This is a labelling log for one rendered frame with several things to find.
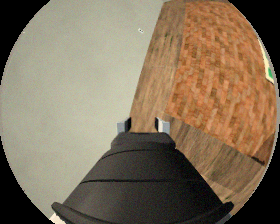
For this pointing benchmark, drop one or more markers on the green and cream chessboard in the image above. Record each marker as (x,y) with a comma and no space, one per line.
(267,68)

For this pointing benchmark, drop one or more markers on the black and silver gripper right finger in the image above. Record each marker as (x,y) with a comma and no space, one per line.
(162,126)

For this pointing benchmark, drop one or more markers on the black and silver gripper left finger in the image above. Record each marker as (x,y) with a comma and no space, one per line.
(124,126)

